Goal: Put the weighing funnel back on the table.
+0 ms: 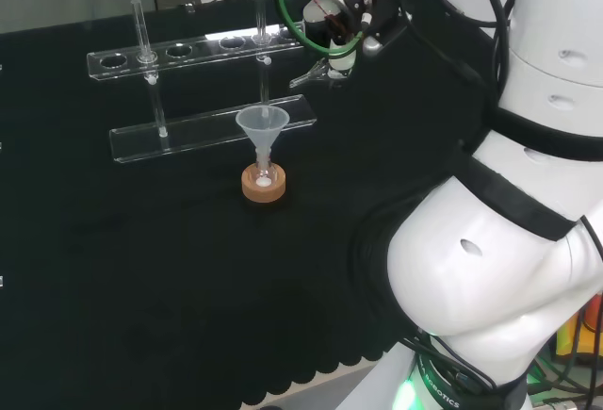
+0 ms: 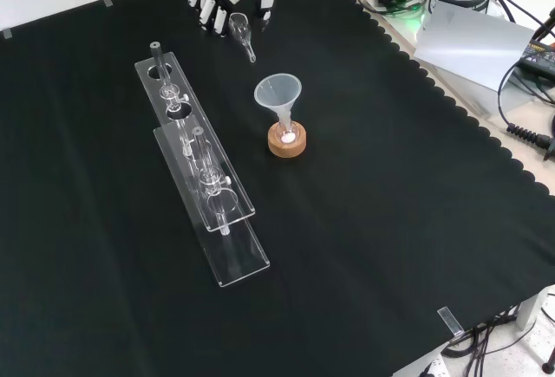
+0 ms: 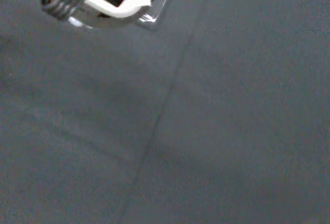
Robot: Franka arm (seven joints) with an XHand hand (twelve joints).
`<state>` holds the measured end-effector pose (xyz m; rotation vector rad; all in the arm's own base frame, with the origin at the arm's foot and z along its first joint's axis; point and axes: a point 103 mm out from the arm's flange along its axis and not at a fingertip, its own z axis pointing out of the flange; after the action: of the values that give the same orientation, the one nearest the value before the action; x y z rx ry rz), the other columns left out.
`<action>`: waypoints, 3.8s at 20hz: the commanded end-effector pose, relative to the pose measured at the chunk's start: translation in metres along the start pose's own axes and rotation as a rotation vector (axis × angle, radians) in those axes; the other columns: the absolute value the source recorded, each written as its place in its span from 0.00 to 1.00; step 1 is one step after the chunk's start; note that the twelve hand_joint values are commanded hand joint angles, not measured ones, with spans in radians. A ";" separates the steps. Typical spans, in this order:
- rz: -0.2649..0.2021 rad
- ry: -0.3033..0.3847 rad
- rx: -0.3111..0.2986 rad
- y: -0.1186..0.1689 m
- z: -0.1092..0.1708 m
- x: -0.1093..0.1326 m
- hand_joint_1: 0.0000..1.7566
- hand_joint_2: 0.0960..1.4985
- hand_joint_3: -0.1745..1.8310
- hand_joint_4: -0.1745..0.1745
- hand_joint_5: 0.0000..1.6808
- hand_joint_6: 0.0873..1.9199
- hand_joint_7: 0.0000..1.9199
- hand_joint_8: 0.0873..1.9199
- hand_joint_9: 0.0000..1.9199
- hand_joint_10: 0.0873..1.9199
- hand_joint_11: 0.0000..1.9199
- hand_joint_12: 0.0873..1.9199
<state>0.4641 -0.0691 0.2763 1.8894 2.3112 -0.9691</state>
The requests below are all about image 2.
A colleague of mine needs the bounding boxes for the small round-bottom glass flask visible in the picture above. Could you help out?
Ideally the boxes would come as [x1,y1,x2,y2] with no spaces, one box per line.
[278,117,300,146]

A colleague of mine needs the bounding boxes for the white table leg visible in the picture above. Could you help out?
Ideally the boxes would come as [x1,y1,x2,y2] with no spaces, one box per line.
[515,285,548,331]

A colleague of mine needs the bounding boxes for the pale grey board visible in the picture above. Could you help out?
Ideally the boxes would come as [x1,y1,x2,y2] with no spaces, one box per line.
[413,0,537,93]

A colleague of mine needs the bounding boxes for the black power adapter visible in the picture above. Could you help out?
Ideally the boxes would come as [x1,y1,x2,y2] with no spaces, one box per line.
[519,39,555,80]

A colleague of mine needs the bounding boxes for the translucent plastic funnel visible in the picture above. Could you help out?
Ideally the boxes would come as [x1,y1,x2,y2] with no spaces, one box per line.
[253,73,304,136]

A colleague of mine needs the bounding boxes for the black cable with ribbed plug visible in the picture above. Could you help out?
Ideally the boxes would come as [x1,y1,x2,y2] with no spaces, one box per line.
[497,56,555,161]

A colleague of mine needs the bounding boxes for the black cable bundle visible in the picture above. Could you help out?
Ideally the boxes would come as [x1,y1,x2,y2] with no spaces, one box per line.
[441,305,524,377]

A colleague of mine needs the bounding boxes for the clear acrylic funnel stand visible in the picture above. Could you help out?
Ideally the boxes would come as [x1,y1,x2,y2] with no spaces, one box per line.
[134,40,271,289]

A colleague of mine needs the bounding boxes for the black bench cloth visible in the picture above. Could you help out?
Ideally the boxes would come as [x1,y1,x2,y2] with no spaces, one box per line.
[0,0,555,377]

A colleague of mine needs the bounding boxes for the clear tape strip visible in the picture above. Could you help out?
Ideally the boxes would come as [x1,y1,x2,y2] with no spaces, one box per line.
[436,306,466,337]

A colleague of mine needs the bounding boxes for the cork ring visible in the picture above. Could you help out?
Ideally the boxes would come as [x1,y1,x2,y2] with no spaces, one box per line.
[266,121,309,162]

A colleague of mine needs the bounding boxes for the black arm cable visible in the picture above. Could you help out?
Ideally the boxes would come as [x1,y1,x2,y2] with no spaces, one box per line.
[476,0,555,49]

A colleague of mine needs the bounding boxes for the white power strip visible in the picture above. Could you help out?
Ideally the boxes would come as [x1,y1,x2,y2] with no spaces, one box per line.
[421,355,449,377]

